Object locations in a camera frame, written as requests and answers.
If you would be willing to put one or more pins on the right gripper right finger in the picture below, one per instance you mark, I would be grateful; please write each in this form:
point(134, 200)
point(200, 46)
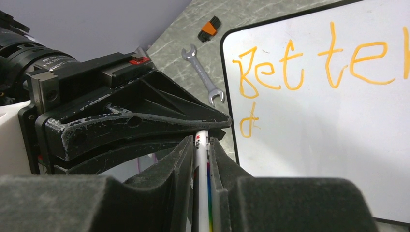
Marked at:
point(243, 203)

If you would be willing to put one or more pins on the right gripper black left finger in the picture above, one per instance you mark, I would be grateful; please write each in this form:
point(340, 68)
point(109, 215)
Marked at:
point(155, 200)

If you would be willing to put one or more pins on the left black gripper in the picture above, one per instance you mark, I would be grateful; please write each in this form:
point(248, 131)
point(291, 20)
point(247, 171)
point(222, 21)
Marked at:
point(88, 117)

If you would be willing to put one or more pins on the white marker pen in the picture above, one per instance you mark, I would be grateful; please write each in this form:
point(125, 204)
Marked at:
point(202, 202)

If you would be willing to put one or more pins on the white whiteboard black frame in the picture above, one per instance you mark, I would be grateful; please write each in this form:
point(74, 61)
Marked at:
point(325, 92)

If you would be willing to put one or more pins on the silver open-end wrench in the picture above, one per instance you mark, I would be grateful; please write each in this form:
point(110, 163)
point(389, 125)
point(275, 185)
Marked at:
point(212, 89)

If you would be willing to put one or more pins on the black orange hex key set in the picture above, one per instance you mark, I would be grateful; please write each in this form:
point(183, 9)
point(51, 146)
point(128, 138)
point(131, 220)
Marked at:
point(209, 30)

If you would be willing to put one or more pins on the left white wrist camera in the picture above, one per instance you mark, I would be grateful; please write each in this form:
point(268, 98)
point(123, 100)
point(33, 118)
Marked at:
point(13, 156)

